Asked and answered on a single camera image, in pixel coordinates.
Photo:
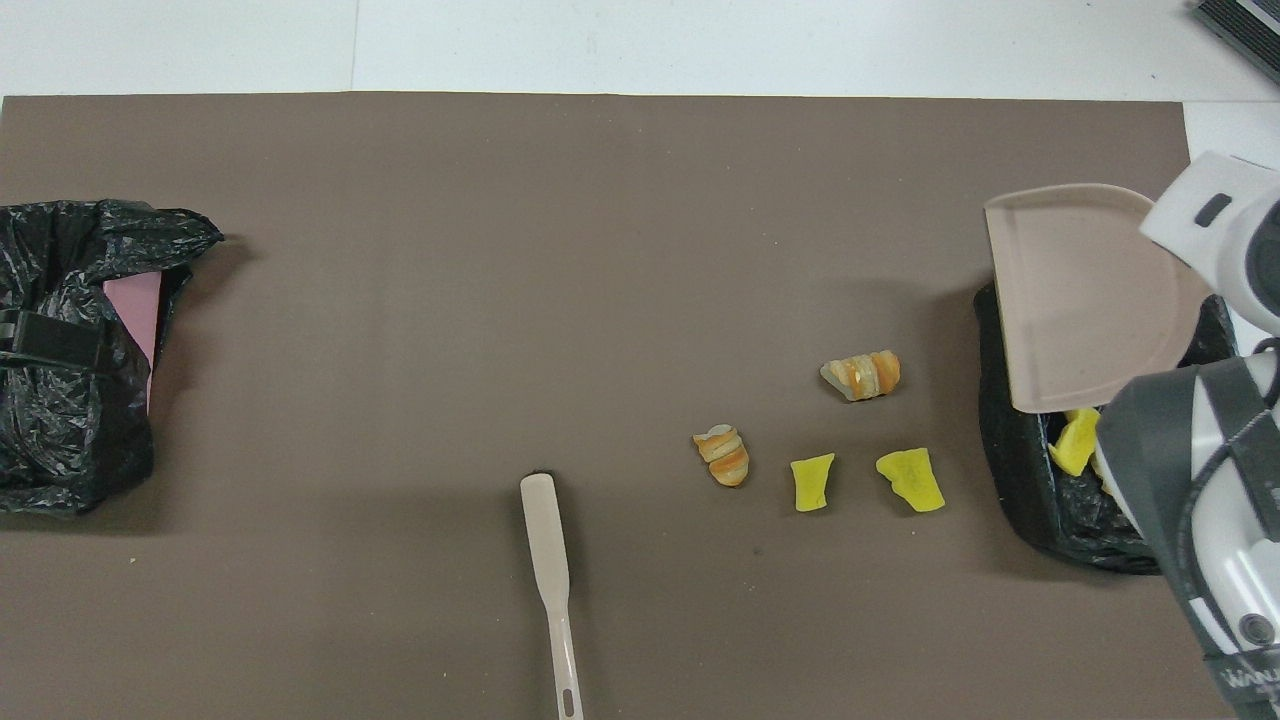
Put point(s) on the black garbage bag lined bin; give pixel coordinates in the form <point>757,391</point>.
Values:
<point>1010,480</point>

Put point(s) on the wide yellow sponge piece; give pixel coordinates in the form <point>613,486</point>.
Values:
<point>912,480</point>

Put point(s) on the black ribbed device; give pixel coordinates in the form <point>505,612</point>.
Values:
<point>1245,25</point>

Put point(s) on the beige plastic dustpan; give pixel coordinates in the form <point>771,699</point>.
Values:
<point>1080,300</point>

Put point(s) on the short tan croissant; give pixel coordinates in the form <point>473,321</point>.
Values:
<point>724,456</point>

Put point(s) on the narrow yellow sponge piece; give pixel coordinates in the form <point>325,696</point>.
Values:
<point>812,483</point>

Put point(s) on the beige hand brush black bristles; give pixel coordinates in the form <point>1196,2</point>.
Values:
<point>545,540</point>

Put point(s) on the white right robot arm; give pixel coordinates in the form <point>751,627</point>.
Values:
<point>1200,600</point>

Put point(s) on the notched yellow sponge piece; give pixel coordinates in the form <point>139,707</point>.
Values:
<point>1075,440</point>

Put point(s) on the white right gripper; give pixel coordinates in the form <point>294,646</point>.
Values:
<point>1200,205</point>

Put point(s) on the brown table mat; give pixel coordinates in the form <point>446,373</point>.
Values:
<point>400,150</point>

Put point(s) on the black garbage bag over pink box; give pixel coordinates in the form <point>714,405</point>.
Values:
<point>60,430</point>

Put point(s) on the pink box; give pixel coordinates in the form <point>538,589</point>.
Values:
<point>135,310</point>

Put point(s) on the long pale striped croissant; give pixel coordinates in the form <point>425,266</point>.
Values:
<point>862,375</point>

